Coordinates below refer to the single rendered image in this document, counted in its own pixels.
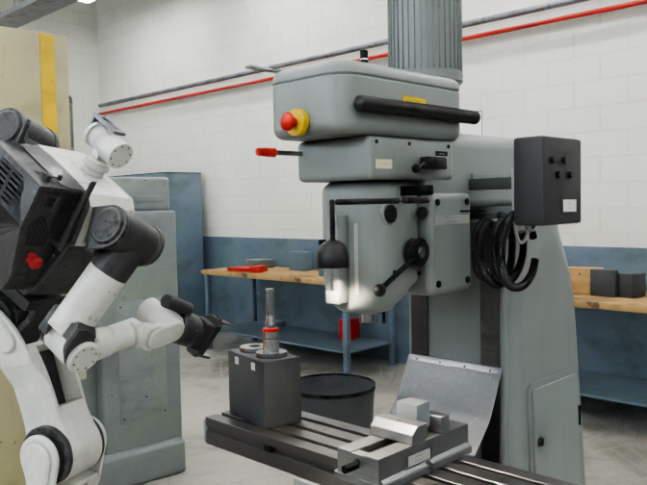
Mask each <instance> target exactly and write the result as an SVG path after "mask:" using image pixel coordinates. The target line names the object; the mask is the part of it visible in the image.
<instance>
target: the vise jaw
mask: <svg viewBox="0 0 647 485"><path fill-rule="evenodd" d="M371 435H375V436H378V437H381V438H385V439H389V440H392V441H396V442H400V443H404V444H407V445H411V446H414V445H416V444H419V443H420V442H422V441H425V440H426V438H427V422H423V421H415V420H412V419H408V418H404V417H400V416H395V415H391V414H387V413H385V414H382V415H379V416H376V417H375V419H374V420H373V422H372V424H371Z"/></svg>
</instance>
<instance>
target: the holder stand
mask: <svg viewBox="0 0 647 485"><path fill-rule="evenodd" d="M228 372H229V407H230V412H232V413H234V414H236V415H238V416H240V417H242V418H244V419H246V420H248V421H251V422H253V423H255V424H257V425H259V426H261V427H263V428H266V429H267V428H271V427H276V426H279V425H284V424H289V423H293V422H298V421H301V391H300V357H299V356H296V355H293V354H290V353H287V350H286V349H283V348H279V351H278V352H275V353H266V352H263V344H246V345H240V348H237V349H230V350H228Z"/></svg>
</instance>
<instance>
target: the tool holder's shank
mask: <svg viewBox="0 0 647 485"><path fill-rule="evenodd" d="M265 324H266V325H267V328H274V325H275V324H276V321H275V316H274V289H266V322H265Z"/></svg>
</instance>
